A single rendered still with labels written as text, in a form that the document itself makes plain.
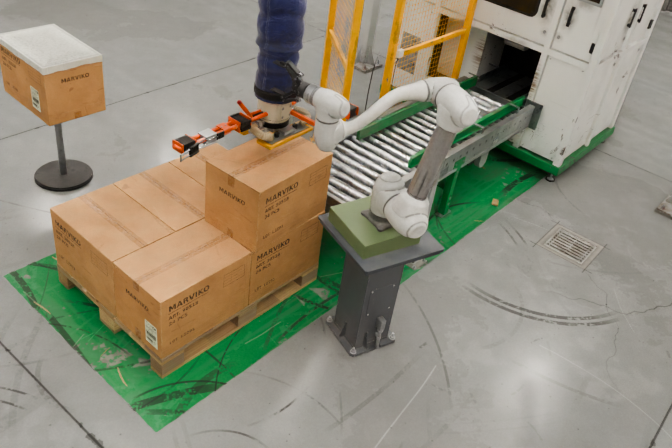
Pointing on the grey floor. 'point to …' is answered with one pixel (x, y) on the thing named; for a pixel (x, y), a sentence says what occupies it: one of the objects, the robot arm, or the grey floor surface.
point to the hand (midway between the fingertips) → (275, 76)
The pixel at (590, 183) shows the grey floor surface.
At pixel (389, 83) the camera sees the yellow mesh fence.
